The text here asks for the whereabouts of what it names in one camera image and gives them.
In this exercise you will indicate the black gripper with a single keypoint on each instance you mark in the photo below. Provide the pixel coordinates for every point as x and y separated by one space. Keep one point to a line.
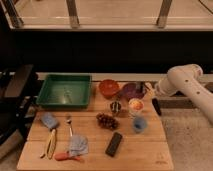
156 106

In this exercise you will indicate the purple bowl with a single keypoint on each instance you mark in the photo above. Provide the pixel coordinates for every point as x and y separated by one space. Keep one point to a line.
133 90

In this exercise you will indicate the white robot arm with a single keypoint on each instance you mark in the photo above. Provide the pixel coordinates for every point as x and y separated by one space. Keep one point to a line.
184 78

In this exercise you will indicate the orange-red bowl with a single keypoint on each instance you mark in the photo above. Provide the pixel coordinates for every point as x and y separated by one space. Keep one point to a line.
108 88

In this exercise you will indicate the white cup orange inside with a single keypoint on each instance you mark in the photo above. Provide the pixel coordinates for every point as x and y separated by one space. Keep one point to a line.
135 106

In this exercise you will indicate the blue plastic cup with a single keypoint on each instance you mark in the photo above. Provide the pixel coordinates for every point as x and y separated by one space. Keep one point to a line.
139 124

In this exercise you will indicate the small metal cup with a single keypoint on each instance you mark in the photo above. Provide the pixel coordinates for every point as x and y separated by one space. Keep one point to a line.
115 107

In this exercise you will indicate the bunch of dark grapes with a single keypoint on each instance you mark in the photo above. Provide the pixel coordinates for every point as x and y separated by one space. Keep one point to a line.
106 121

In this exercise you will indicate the black rectangular block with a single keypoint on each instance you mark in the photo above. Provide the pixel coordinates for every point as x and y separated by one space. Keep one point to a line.
113 144

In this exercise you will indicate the green plastic tray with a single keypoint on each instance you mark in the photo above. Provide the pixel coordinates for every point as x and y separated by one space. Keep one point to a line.
65 91

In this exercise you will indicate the light blue cloth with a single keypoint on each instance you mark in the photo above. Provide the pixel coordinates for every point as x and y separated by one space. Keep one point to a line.
78 145

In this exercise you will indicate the orange carrot toy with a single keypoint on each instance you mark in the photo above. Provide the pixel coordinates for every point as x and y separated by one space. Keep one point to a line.
65 156

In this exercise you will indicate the blue sponge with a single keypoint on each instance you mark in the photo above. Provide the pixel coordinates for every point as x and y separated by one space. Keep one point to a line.
49 121

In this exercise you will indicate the yellow banana toy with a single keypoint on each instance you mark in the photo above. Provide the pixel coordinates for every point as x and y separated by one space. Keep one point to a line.
50 145

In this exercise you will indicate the black chair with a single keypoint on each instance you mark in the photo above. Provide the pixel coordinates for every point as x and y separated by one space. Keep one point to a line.
17 92

